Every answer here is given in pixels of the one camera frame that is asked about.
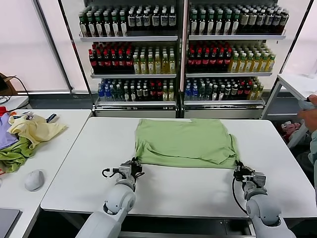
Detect mixed small dark bottles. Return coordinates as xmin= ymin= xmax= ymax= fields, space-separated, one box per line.
xmin=198 ymin=78 xmax=238 ymax=101
xmin=110 ymin=78 xmax=151 ymax=102

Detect pale yellow garment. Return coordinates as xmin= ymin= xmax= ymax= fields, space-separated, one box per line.
xmin=6 ymin=113 xmax=68 ymax=149

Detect olive green garment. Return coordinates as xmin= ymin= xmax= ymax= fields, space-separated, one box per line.
xmin=0 ymin=136 xmax=35 ymax=174

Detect dark bottles beige labels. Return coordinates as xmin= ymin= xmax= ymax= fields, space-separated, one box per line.
xmin=239 ymin=6 xmax=290 ymax=35

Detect red pink toy pile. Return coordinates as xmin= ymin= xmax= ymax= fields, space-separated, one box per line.
xmin=281 ymin=120 xmax=302 ymax=137

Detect light green t-shirt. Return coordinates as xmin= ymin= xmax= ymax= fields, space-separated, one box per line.
xmin=134 ymin=118 xmax=240 ymax=169

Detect grey laptop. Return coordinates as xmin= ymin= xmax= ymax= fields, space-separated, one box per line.
xmin=0 ymin=208 xmax=22 ymax=238

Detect dark bottles white labels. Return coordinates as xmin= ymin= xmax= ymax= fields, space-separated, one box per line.
xmin=127 ymin=6 xmax=178 ymax=32

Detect purple garment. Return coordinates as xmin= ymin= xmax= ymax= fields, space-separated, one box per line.
xmin=0 ymin=113 xmax=20 ymax=151

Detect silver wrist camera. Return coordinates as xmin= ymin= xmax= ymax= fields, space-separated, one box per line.
xmin=251 ymin=172 xmax=267 ymax=188
xmin=118 ymin=162 xmax=132 ymax=175

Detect grey computer mouse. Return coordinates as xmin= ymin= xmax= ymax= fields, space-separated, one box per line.
xmin=24 ymin=169 xmax=45 ymax=191

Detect yellow tea bottles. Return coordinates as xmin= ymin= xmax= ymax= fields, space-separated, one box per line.
xmin=133 ymin=46 xmax=177 ymax=74
xmin=227 ymin=44 xmax=277 ymax=73

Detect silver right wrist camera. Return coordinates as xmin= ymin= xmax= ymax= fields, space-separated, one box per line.
xmin=251 ymin=172 xmax=267 ymax=188

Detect small red cap bottles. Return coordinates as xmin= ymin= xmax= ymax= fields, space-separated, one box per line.
xmin=236 ymin=78 xmax=253 ymax=100
xmin=148 ymin=79 xmax=164 ymax=101

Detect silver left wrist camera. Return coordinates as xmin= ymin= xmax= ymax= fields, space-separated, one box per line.
xmin=118 ymin=162 xmax=132 ymax=175

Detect dark window frame bar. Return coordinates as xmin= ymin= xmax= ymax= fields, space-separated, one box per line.
xmin=34 ymin=0 xmax=75 ymax=94

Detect small yellow drink bottles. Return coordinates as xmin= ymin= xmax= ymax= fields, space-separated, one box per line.
xmin=247 ymin=78 xmax=264 ymax=100
xmin=162 ymin=80 xmax=175 ymax=101

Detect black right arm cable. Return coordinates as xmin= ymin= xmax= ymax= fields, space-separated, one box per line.
xmin=232 ymin=176 xmax=249 ymax=215

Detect grey drinks shelf unit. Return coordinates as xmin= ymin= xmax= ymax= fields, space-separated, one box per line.
xmin=183 ymin=0 xmax=287 ymax=119
xmin=78 ymin=0 xmax=184 ymax=119

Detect white metal table frame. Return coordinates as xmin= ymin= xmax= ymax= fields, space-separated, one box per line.
xmin=261 ymin=73 xmax=317 ymax=149

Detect blue water bottles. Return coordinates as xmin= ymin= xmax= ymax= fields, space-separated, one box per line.
xmin=97 ymin=78 xmax=112 ymax=102
xmin=184 ymin=78 xmax=200 ymax=101

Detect cola bottles red caps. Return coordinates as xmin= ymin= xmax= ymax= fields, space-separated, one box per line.
xmin=187 ymin=43 xmax=233 ymax=73
xmin=88 ymin=42 xmax=134 ymax=74

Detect grey handheld controller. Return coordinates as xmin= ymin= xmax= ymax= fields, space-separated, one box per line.
xmin=298 ymin=98 xmax=317 ymax=110

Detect brown cardboard box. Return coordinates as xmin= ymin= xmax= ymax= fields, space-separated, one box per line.
xmin=0 ymin=72 xmax=17 ymax=96

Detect black power cable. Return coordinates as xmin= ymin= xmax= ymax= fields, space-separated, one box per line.
xmin=11 ymin=75 xmax=29 ymax=95

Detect dark bottles green caps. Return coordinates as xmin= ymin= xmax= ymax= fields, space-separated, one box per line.
xmin=189 ymin=7 xmax=240 ymax=35
xmin=78 ymin=7 xmax=128 ymax=38

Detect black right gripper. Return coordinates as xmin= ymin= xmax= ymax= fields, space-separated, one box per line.
xmin=233 ymin=160 xmax=253 ymax=181

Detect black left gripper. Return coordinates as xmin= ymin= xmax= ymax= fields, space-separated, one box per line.
xmin=130 ymin=157 xmax=144 ymax=178

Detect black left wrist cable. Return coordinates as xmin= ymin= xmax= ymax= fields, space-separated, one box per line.
xmin=102 ymin=168 xmax=120 ymax=178

